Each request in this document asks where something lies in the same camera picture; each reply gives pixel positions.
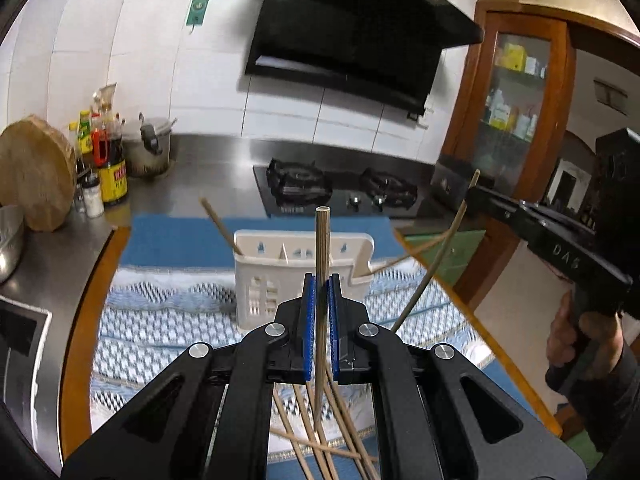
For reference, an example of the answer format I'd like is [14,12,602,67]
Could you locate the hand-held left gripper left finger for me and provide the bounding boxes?
[62,272,316,480]

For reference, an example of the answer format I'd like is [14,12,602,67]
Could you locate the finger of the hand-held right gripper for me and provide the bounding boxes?
[465,185,538,235]

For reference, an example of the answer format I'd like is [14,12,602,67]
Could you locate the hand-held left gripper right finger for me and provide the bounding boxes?
[329,274,587,480]

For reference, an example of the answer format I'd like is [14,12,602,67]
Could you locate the wooden chopstick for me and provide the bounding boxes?
[200,197,244,257]
[391,169,482,335]
[369,229,458,276]
[314,206,332,433]

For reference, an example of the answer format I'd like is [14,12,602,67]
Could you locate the white plastic chopstick holder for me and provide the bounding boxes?
[233,229,376,332]

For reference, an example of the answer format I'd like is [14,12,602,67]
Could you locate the pile of wooden chopsticks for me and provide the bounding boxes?
[272,382,380,480]

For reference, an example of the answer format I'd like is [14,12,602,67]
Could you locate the person's right forearm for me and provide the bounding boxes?
[565,345,640,456]

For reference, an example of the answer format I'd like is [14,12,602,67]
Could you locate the person's right hand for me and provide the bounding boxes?
[546,290,628,381]

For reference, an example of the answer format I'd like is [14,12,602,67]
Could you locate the green mat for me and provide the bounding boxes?
[402,227,488,293]

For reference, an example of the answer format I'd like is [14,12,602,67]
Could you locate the black gas stove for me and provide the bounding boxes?
[252,156,453,220]

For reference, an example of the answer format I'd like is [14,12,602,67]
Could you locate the wooden glass cabinet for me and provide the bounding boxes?
[440,0,578,306]

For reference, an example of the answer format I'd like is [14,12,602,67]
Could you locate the blue patterned cloth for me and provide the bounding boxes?
[89,212,543,468]

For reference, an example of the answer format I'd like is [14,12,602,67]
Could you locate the yellow box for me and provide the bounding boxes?
[501,42,527,72]

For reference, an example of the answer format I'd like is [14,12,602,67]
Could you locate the black range hood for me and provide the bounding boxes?
[243,0,485,117]

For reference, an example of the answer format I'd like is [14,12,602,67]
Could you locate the metal pressure cooker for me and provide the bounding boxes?
[121,114,178,179]

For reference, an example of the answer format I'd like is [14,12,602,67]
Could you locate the dark soy sauce bottle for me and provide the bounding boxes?
[95,120,130,207]

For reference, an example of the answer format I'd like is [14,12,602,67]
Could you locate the white shaker jar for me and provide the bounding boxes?
[82,174,105,219]

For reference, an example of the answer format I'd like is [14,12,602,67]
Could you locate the red sauce bottle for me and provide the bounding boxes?
[92,127,111,167]

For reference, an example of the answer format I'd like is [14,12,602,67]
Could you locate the clear bottle yellow cap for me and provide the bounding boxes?
[68,121,88,198]

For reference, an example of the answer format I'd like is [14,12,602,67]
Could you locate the black induction cooker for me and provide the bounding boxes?
[0,294,53,411]

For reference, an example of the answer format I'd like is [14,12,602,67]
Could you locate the steel bowl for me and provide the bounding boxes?
[0,204,26,283]

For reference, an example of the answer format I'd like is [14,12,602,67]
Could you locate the clear plastic bag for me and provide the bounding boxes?
[91,82,118,113]

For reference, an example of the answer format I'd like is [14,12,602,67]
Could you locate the round wooden cutting board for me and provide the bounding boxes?
[0,114,77,232]

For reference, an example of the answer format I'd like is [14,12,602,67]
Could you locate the green wall socket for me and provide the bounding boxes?
[185,0,210,28]

